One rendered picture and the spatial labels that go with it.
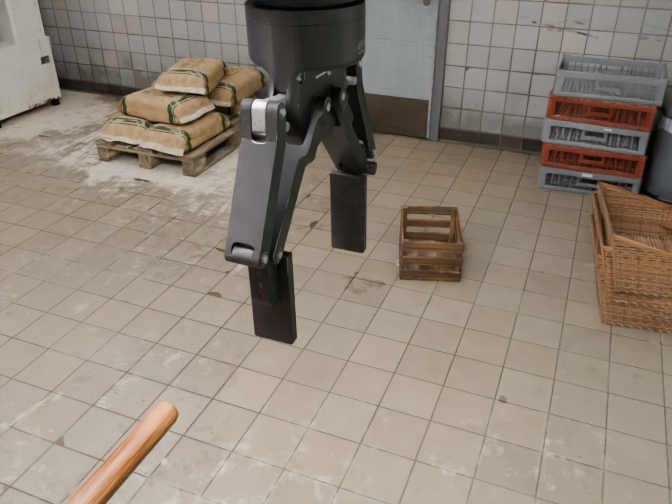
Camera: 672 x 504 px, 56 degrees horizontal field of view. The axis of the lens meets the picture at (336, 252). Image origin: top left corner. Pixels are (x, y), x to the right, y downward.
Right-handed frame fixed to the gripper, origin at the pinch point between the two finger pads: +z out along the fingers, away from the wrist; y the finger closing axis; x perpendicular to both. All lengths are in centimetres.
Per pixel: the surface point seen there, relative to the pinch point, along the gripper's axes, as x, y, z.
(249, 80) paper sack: 229, 374, 96
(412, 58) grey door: 115, 413, 80
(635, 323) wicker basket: -48, 222, 141
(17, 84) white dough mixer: 418, 331, 104
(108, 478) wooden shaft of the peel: 20.5, -6.6, 24.4
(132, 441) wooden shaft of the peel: 21.2, -2.0, 24.1
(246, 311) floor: 116, 166, 141
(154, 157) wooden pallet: 258, 289, 130
